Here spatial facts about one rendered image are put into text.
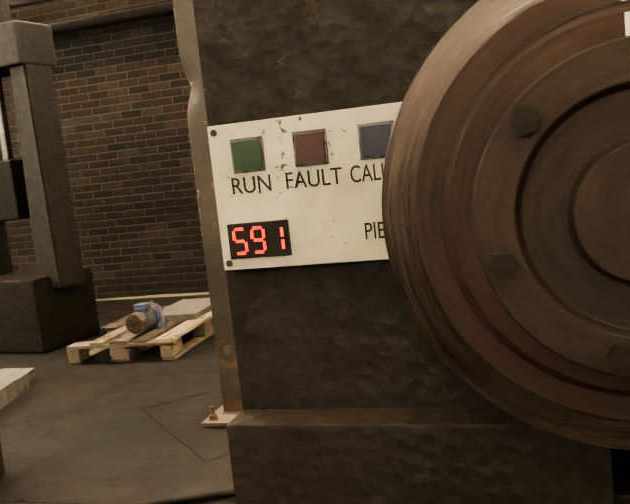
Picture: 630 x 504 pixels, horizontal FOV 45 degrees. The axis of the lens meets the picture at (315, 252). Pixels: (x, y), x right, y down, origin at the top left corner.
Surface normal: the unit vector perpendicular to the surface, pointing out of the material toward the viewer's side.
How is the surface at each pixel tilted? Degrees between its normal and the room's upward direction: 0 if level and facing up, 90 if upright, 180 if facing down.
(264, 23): 90
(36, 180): 90
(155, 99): 90
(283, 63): 90
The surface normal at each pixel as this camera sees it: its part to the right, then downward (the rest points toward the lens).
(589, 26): -0.28, 0.14
